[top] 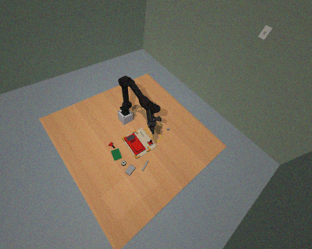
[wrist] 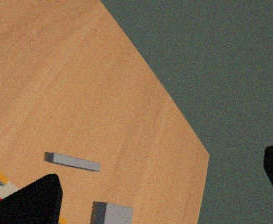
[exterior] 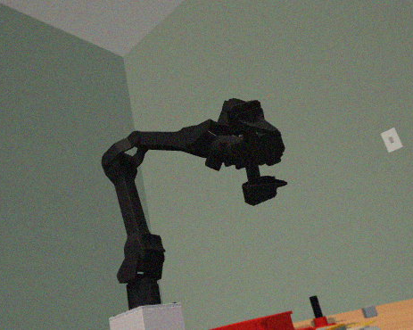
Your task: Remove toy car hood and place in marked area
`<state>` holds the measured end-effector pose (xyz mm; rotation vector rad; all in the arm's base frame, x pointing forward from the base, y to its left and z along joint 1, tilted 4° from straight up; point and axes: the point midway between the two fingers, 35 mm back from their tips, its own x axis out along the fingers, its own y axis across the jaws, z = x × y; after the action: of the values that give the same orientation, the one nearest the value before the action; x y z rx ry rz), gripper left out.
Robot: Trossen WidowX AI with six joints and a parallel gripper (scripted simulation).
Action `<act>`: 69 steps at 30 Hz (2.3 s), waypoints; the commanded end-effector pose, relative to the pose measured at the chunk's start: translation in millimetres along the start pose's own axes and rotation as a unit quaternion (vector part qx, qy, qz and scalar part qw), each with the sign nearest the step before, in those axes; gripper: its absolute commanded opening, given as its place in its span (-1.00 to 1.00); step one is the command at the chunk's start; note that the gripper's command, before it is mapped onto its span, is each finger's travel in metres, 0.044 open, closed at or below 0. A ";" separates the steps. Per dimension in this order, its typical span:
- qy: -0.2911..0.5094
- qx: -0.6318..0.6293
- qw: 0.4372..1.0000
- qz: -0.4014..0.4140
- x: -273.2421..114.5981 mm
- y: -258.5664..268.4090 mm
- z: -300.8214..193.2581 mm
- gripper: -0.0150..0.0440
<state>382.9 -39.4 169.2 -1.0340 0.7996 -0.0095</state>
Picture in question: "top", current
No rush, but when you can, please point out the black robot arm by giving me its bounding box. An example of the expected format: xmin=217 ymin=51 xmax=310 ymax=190
xmin=119 ymin=76 xmax=162 ymax=122

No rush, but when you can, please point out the green flat rectangular plate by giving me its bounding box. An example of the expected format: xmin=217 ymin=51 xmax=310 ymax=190
xmin=111 ymin=149 xmax=122 ymax=161

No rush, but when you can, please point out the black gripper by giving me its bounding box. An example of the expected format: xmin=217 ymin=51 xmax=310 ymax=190
xmin=147 ymin=114 xmax=156 ymax=134

